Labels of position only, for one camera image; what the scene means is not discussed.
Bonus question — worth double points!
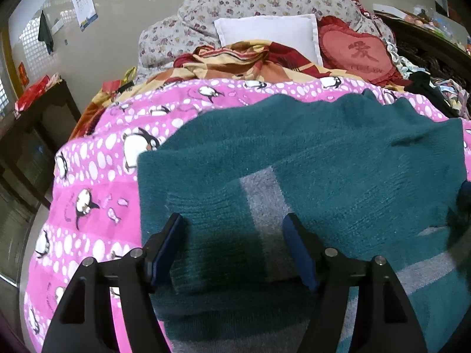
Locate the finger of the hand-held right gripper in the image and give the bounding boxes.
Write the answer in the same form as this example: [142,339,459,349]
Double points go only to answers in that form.
[456,181,471,229]

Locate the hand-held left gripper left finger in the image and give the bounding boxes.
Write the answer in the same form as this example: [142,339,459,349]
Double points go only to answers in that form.
[40,212,185,353]

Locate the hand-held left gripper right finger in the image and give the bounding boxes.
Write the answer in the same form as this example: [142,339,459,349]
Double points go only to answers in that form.
[283,212,429,353]

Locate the teal grey striped sweater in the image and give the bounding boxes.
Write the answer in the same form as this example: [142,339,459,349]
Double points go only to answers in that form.
[137,89,471,353]

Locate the blue striped cloth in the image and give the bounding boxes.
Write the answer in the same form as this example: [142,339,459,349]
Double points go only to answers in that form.
[430,77,471,118]

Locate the pink penguin print blanket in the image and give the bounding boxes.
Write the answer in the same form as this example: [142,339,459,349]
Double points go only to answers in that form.
[23,75,471,353]

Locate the black clothing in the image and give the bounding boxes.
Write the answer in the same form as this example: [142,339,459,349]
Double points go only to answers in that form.
[405,70,457,118]

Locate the frilly colourful cloth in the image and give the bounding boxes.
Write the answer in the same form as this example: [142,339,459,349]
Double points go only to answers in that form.
[386,40,420,79]

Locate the dark wooden headboard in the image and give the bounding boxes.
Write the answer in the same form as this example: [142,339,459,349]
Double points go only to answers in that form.
[373,4,471,92]

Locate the dark wooden cabinet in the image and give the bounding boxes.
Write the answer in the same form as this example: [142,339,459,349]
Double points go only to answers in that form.
[0,79,82,287]

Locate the row of small trinkets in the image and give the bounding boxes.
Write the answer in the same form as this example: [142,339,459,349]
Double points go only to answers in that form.
[403,5,471,54]

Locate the red heart pillow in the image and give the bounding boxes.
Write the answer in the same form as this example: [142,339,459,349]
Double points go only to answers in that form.
[317,16,405,85]

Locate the yellow red plaid blanket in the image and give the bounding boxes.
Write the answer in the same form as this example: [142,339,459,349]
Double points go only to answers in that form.
[70,40,409,140]

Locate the red packets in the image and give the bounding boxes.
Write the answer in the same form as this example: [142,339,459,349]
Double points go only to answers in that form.
[14,74,63,113]

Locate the white pillow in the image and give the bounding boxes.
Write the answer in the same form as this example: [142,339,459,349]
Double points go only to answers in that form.
[214,14,324,67]

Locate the dark green hanging cloth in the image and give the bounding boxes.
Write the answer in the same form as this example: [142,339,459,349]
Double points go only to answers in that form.
[37,10,55,55]

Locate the floral quilt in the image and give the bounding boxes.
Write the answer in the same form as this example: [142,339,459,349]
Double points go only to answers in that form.
[138,0,396,78]

